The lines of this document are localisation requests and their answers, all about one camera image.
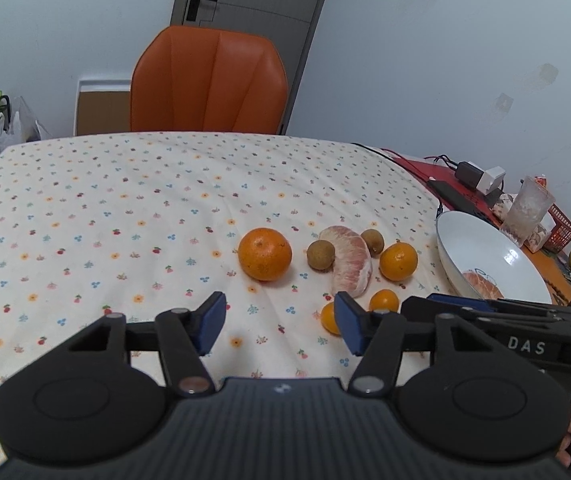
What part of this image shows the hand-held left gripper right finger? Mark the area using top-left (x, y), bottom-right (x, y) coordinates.
top-left (334, 291), bottom-right (509, 397)

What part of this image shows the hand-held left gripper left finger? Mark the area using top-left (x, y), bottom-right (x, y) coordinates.
top-left (65, 291), bottom-right (228, 397)

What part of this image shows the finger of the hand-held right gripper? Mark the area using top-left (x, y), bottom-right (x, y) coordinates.
top-left (426, 293), bottom-right (571, 317)
top-left (401, 296), bottom-right (551, 336)

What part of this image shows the small kumquat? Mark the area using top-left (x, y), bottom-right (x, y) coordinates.
top-left (369, 289), bottom-right (400, 313)
top-left (320, 301), bottom-right (342, 337)

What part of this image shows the medium mandarin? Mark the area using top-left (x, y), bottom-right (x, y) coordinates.
top-left (379, 241), bottom-right (419, 282)

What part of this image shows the peeled pomelo segment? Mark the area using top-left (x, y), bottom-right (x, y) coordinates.
top-left (318, 226), bottom-right (373, 297)

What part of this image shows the white bowl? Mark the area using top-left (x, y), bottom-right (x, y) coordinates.
top-left (435, 210), bottom-right (553, 306)

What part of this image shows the brown kiwi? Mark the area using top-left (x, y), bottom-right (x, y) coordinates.
top-left (307, 240), bottom-right (336, 273)
top-left (361, 228), bottom-right (385, 258)

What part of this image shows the large orange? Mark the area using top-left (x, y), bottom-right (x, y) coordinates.
top-left (238, 227), bottom-right (293, 282)

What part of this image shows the small peeled pomelo piece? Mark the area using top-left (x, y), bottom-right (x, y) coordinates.
top-left (462, 269), bottom-right (505, 300)

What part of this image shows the patterned paper packet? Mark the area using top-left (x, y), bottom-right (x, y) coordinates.
top-left (490, 192), bottom-right (552, 253)

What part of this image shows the clear plastic cup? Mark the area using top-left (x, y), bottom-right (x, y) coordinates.
top-left (499, 175), bottom-right (556, 247)

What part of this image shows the red plastic basket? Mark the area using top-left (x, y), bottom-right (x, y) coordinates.
top-left (540, 203), bottom-right (571, 254)

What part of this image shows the white charger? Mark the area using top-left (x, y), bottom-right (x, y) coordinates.
top-left (475, 166), bottom-right (507, 195)

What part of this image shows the red mat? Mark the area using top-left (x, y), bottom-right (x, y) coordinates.
top-left (380, 147), bottom-right (496, 216)

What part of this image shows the floral tablecloth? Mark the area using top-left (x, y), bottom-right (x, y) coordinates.
top-left (0, 131), bottom-right (571, 471)

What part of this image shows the white framed brown board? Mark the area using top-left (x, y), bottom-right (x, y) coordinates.
top-left (74, 77), bottom-right (132, 137)

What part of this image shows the orange chair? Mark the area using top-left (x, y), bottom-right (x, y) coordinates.
top-left (130, 25), bottom-right (290, 135)

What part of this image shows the white plastic bag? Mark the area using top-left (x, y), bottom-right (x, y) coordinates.
top-left (0, 96), bottom-right (53, 161)

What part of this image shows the grey door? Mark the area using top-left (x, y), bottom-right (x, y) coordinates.
top-left (169, 0), bottom-right (337, 135)

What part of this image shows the black cable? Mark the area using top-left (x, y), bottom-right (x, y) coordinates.
top-left (353, 142), bottom-right (433, 182)

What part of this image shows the black door handle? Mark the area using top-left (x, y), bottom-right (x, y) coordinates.
top-left (186, 0), bottom-right (221, 23)

